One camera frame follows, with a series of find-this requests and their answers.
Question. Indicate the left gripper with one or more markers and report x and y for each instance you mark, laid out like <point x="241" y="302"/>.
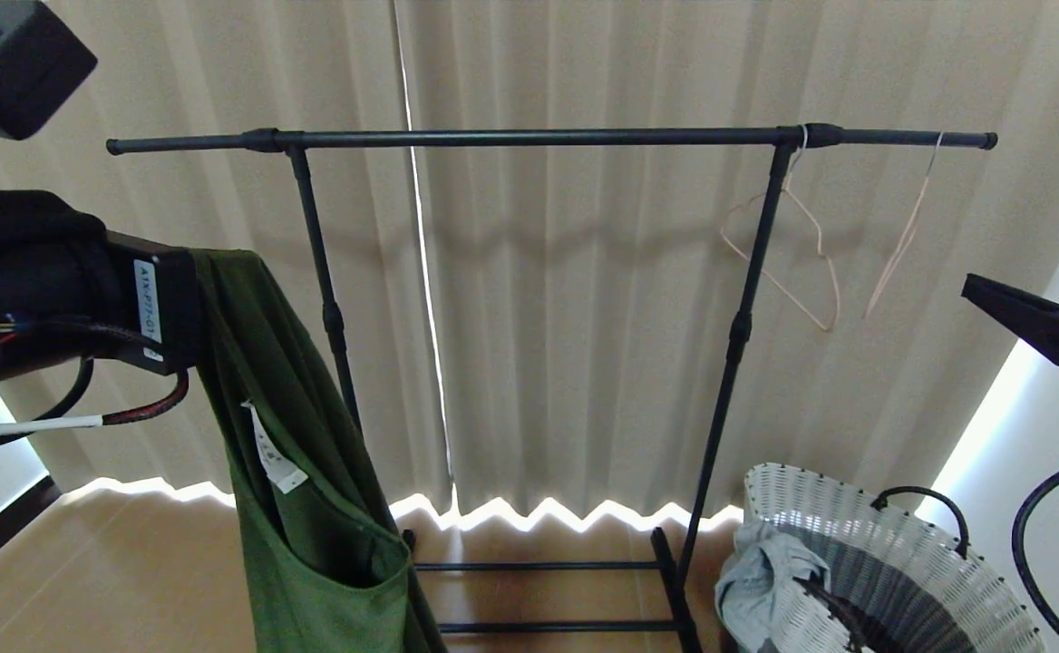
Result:
<point x="58" y="281"/>

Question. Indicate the green long-sleeved shirt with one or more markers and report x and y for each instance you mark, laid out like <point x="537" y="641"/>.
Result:
<point x="312" y="508"/>

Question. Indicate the pink clothes hanger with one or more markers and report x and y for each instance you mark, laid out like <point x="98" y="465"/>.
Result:
<point x="890" y="265"/>
<point x="774" y="284"/>

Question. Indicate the white laundry basket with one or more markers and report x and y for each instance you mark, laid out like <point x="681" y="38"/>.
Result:
<point x="820" y="499"/>

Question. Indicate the black clothes rack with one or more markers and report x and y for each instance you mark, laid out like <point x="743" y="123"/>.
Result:
<point x="539" y="138"/>

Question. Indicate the pale blue garment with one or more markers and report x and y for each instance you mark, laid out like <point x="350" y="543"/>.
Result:
<point x="756" y="580"/>

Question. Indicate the beige curtain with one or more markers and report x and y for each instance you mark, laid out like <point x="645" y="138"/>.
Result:
<point x="584" y="363"/>

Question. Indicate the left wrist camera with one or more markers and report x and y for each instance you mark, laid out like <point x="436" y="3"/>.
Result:
<point x="13" y="63"/>

